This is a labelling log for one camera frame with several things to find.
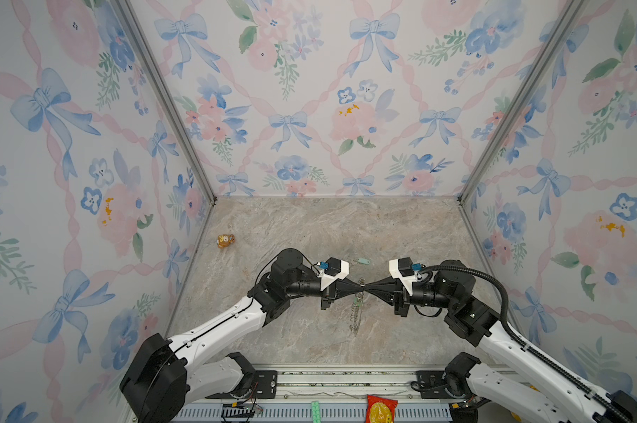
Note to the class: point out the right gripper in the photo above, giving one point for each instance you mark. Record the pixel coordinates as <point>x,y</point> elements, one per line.
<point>395,285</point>

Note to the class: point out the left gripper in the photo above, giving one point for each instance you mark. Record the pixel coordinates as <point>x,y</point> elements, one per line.
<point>341,291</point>

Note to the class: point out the silver key with teal tag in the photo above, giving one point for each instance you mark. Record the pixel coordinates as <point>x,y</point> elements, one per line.
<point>360,260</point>

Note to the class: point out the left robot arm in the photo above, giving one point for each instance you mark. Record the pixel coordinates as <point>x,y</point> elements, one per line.
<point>168,373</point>

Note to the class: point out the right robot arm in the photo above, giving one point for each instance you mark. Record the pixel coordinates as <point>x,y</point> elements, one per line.
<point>476,306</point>

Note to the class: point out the green toy brick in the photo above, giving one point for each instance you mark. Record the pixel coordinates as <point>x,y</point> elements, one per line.
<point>315,412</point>

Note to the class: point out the red yellow snack packet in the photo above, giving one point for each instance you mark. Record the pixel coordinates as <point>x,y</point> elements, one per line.
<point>380,410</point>

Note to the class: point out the small brown bear toy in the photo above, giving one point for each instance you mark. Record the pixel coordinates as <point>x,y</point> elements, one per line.
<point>225,240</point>

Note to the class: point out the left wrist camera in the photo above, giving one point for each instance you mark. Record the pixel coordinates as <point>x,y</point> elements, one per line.
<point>332,270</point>

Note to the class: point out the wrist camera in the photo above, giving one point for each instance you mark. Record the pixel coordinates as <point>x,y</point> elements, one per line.
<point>406,272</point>
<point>332,270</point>

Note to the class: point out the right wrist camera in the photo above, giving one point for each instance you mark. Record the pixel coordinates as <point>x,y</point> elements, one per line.
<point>406,272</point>

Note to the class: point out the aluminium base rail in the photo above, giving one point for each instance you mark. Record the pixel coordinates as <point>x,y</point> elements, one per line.
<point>285,394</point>

